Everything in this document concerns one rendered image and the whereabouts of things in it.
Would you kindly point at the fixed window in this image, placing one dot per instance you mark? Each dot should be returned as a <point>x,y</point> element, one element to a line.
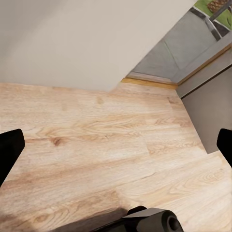
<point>200,37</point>

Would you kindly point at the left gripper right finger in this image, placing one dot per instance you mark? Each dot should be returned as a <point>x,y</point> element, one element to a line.
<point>224,143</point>

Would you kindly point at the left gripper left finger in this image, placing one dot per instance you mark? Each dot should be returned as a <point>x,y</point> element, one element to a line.
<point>11,145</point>

